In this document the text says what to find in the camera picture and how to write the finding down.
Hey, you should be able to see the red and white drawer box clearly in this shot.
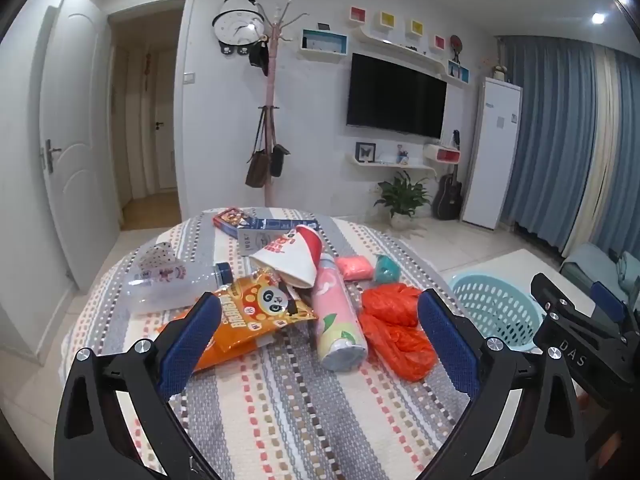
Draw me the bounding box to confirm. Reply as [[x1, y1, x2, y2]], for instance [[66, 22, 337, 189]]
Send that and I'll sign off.
[[424, 143, 461, 165]]

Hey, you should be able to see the pink soft packet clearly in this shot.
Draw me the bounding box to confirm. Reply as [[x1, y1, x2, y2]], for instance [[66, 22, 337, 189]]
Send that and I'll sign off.
[[336, 256, 376, 282]]

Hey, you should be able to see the striped woven tablecloth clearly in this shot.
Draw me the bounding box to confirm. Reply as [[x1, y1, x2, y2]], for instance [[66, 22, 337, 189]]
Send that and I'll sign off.
[[59, 206, 501, 480]]

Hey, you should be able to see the panda wall clock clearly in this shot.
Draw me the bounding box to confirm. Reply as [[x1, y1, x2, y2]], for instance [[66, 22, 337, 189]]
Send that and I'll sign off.
[[211, 0, 266, 56]]

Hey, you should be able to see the red and blue card box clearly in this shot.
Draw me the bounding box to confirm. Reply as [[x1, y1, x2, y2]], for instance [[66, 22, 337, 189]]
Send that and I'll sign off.
[[212, 207, 258, 240]]

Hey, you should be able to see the orange panda snack bag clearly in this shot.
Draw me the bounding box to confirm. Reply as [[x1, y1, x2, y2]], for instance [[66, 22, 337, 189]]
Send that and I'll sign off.
[[156, 267, 319, 373]]

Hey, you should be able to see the large orange plastic bag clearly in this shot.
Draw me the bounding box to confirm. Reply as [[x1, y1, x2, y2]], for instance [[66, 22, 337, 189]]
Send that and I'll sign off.
[[359, 312, 438, 382]]

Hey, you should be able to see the small orange plastic bag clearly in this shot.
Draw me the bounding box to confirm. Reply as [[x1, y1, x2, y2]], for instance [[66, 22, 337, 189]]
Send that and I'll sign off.
[[361, 282, 421, 328]]

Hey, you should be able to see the blue and cream curtain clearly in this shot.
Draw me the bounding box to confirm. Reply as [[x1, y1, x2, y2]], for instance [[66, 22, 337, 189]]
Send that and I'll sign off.
[[500, 35, 640, 271]]

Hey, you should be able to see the clear plastic bottle blue cap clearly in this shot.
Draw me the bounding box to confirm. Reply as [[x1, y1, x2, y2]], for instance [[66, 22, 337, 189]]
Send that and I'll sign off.
[[122, 261, 233, 317]]

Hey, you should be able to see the low white wall shelf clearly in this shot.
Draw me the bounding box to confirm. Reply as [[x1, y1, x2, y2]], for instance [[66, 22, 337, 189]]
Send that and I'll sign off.
[[342, 152, 438, 178]]

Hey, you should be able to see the white open door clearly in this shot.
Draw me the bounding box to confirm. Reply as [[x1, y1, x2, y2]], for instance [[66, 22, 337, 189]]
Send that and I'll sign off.
[[39, 0, 123, 291]]

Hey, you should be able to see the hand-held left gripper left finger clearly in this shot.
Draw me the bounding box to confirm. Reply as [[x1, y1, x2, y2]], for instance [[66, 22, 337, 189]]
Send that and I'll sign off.
[[54, 290, 223, 480]]

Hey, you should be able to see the black wall television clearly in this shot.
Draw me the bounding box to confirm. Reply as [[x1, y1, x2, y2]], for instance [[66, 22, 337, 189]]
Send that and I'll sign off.
[[346, 52, 448, 140]]

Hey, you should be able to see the polka dot paper bag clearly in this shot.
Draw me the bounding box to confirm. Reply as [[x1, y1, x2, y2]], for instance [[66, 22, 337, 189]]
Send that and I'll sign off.
[[137, 241, 188, 276]]

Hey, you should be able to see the white standing air conditioner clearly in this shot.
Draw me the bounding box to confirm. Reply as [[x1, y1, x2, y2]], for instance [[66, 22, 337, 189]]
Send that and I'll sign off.
[[461, 76, 523, 231]]

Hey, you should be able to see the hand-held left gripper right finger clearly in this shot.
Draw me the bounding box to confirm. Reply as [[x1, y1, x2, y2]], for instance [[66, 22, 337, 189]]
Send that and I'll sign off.
[[417, 288, 587, 480]]

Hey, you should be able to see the brown hanging bag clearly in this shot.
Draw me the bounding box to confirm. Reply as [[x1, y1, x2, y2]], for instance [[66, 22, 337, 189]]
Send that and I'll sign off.
[[245, 107, 273, 188]]

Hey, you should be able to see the green potted plant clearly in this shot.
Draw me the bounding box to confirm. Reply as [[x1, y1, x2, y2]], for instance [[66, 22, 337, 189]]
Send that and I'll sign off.
[[372, 170, 432, 231]]

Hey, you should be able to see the pink coat rack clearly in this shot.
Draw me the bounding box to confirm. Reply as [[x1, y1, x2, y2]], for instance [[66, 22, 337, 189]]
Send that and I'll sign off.
[[257, 2, 303, 208]]

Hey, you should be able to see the light blue plastic basket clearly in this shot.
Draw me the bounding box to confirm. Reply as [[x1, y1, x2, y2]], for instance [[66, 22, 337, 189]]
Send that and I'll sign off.
[[448, 272, 547, 348]]

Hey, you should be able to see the blue lined box shelf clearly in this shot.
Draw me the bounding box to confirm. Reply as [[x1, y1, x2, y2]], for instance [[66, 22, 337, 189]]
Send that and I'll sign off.
[[301, 29, 348, 58]]

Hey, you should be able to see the black hat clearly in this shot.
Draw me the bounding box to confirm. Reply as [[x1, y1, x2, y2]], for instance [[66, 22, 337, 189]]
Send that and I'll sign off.
[[248, 40, 271, 77]]

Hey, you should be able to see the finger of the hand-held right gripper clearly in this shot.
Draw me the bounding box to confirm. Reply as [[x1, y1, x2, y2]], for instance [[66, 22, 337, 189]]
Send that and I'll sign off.
[[530, 272, 624, 402], [590, 281, 628, 329]]

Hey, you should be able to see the metal door handle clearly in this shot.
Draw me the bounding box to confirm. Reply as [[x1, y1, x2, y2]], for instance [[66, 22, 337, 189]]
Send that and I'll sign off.
[[44, 138, 63, 173]]

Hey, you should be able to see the blue wall cube shelf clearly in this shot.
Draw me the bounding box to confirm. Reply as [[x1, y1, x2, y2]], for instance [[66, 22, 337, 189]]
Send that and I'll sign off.
[[447, 59, 471, 85]]

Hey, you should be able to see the blue and white carton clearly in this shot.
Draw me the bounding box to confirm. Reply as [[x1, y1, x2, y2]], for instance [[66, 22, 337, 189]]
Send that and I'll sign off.
[[236, 218, 321, 257]]

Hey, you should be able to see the black guitar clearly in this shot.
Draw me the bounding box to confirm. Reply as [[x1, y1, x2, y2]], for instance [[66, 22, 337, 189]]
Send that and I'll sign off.
[[432, 160, 463, 221]]

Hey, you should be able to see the red and white paper cup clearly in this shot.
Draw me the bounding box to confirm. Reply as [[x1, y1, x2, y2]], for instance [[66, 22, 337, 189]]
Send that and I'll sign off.
[[248, 225, 323, 288]]

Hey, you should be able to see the grey green sofa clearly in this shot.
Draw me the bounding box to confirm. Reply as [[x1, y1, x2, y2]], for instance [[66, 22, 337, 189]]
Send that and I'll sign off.
[[560, 242, 640, 306]]

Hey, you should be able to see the white hallway door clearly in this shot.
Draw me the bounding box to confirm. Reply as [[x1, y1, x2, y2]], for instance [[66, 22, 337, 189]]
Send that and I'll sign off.
[[150, 45, 176, 193]]

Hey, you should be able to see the white low table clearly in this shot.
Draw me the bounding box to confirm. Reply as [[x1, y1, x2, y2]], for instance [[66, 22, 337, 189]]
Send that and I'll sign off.
[[440, 247, 566, 286]]

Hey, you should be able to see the teal wrapper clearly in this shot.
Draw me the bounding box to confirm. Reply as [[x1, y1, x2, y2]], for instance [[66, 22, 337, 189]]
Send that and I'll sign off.
[[375, 254, 402, 283]]

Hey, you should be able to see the small black hanging bag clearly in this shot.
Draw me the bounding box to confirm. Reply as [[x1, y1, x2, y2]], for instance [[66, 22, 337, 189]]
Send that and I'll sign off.
[[270, 144, 291, 177]]

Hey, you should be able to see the pink drink can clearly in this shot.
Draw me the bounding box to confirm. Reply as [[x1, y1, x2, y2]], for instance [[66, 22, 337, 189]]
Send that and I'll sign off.
[[311, 252, 368, 372]]

